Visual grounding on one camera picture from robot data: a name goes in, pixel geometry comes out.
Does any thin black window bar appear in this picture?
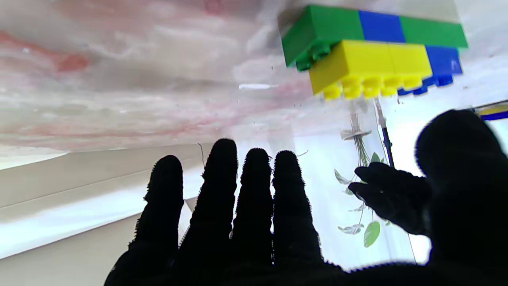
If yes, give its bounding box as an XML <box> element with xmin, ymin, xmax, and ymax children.
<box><xmin>374</xmin><ymin>99</ymin><xmax>396</xmax><ymax>168</ymax></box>

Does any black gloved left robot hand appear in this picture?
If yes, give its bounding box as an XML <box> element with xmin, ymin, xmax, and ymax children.
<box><xmin>348</xmin><ymin>162</ymin><xmax>432</xmax><ymax>236</ymax></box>

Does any variegated leafy house plant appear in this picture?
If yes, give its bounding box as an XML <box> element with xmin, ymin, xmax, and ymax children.
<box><xmin>334</xmin><ymin>135</ymin><xmax>393</xmax><ymax>249</ymax></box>

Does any sheer white curtain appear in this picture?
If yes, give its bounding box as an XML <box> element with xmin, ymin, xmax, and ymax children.
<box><xmin>238</xmin><ymin>95</ymin><xmax>433</xmax><ymax>271</ymax></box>

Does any blue yellow striped object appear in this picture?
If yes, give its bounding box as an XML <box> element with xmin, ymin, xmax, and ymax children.
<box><xmin>470</xmin><ymin>99</ymin><xmax>508</xmax><ymax>121</ymax></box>

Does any green toy brick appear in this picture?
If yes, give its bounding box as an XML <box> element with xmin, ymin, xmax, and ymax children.
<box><xmin>399</xmin><ymin>16</ymin><xmax>435</xmax><ymax>46</ymax></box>
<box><xmin>281</xmin><ymin>5</ymin><xmax>365</xmax><ymax>72</ymax></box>
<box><xmin>432</xmin><ymin>21</ymin><xmax>468</xmax><ymax>49</ymax></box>

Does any blue toy brick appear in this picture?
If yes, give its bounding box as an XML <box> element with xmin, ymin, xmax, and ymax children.
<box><xmin>358</xmin><ymin>10</ymin><xmax>406</xmax><ymax>43</ymax></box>
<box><xmin>398</xmin><ymin>46</ymin><xmax>463</xmax><ymax>97</ymax></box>

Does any beige plant pot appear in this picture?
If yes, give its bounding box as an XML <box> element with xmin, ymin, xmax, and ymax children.
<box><xmin>341</xmin><ymin>129</ymin><xmax>373</xmax><ymax>141</ymax></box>

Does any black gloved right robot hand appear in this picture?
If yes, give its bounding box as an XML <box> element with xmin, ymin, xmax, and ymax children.
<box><xmin>104</xmin><ymin>110</ymin><xmax>508</xmax><ymax>286</ymax></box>

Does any yellow toy brick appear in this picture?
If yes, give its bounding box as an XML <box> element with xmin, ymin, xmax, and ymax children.
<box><xmin>387</xmin><ymin>43</ymin><xmax>433</xmax><ymax>97</ymax></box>
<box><xmin>309</xmin><ymin>40</ymin><xmax>393</xmax><ymax>100</ymax></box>

